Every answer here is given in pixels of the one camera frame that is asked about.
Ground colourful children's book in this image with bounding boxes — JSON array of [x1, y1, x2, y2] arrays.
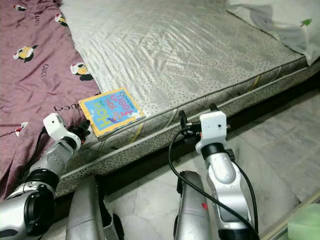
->
[[78, 87, 146, 139]]

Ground white pillow with green print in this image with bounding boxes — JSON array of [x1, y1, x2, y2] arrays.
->
[[225, 0, 320, 66]]

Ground white quilted mattress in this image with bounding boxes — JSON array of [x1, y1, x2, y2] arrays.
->
[[55, 0, 320, 197]]

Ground maroon printed blanket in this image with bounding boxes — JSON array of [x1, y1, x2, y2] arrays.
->
[[0, 0, 106, 201]]

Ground grey robot right leg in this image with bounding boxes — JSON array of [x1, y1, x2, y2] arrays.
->
[[172, 170, 213, 240]]

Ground metal wardrobe floor track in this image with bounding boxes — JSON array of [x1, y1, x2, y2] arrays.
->
[[260, 197, 320, 240]]

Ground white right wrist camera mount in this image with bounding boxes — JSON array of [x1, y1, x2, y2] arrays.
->
[[195, 111, 229, 154]]

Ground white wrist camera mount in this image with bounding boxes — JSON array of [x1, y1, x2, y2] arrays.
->
[[195, 111, 229, 154], [43, 113, 81, 146]]

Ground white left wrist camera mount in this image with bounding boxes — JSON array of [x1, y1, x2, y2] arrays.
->
[[43, 113, 81, 146]]

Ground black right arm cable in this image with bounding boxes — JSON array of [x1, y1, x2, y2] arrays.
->
[[168, 127, 261, 236]]

